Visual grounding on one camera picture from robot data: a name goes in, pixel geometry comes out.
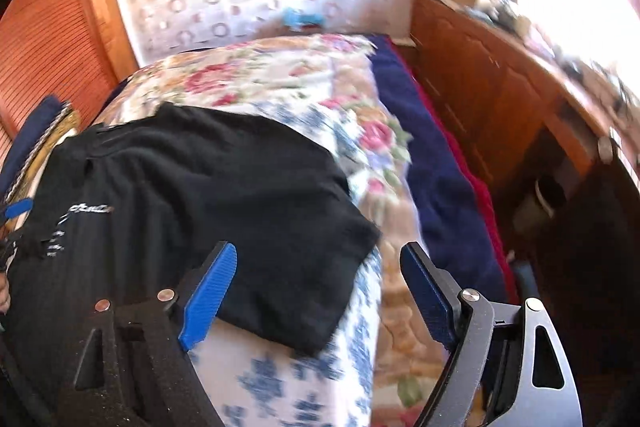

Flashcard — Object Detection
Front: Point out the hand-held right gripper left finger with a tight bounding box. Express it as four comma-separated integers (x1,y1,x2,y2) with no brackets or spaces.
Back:
52,241,238,427

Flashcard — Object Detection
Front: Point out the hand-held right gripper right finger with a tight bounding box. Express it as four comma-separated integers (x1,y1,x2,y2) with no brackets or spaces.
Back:
400,241,585,427

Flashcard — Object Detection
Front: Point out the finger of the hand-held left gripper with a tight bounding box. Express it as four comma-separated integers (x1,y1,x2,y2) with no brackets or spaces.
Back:
0,198,34,224

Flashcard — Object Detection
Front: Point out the black t-shirt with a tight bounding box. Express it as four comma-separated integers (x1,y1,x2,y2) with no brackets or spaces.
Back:
0,104,383,427

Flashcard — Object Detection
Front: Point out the navy blue cushion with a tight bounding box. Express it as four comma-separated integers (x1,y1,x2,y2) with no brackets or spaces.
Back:
0,94,62,195

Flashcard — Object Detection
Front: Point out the navy blue bed sheet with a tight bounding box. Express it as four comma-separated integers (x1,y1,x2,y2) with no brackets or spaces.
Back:
369,34,507,305

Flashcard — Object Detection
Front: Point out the black waste bin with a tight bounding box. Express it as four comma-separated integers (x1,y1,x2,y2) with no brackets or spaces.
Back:
531,174,570,219

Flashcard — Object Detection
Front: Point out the black chair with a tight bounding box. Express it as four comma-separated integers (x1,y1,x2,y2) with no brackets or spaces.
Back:
522,137,640,427

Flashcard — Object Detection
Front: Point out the wooden wardrobe door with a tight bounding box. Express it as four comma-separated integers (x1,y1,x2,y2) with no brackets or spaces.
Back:
0,0,140,170

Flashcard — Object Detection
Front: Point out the long wooden cabinet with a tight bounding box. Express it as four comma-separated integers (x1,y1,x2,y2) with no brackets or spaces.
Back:
409,0,640,228

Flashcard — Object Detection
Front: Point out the floral quilt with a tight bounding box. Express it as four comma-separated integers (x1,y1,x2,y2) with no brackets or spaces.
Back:
107,33,451,413

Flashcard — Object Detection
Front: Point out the blue plastic bag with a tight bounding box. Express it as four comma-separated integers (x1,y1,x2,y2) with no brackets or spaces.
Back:
281,7,327,30

